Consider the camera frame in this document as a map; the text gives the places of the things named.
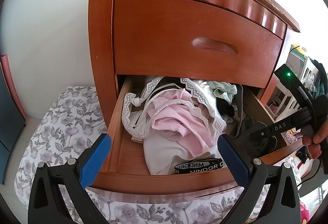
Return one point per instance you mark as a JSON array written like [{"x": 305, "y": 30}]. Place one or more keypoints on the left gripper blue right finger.
[{"x": 281, "y": 204}]

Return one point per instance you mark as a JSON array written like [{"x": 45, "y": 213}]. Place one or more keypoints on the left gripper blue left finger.
[{"x": 47, "y": 205}]

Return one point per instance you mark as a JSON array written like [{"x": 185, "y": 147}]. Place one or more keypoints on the dark black garment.
[{"x": 249, "y": 135}]

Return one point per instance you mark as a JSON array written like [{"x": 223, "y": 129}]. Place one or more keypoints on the mint green garment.
[{"x": 223, "y": 90}]

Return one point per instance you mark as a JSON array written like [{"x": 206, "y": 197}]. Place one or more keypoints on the white plain cloth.
[{"x": 167, "y": 157}]

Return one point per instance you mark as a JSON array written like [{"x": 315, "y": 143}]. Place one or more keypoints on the right hand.
[{"x": 313, "y": 144}]

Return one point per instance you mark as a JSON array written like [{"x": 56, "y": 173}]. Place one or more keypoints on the red floral fabric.
[{"x": 305, "y": 213}]

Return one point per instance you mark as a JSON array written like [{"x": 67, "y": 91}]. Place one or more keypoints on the white plastic rack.
[{"x": 281, "y": 103}]

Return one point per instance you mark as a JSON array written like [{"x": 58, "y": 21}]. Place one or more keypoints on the grey floral bedsheet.
[{"x": 72, "y": 124}]

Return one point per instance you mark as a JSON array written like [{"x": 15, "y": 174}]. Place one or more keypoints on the open lower wooden drawer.
[{"x": 125, "y": 170}]

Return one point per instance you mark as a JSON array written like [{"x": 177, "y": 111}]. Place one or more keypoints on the dark blue panel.
[{"x": 11, "y": 124}]

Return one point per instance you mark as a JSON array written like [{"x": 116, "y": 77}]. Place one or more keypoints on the white lace-trimmed garment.
[{"x": 137, "y": 121}]

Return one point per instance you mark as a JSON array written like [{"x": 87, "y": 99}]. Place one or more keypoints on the pink fabric garment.
[{"x": 175, "y": 116}]

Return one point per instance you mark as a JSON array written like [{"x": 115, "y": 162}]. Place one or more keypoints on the brown wooden nightstand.
[{"x": 265, "y": 13}]

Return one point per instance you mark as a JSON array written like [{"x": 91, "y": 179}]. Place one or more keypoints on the closed upper wooden drawer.
[{"x": 184, "y": 38}]

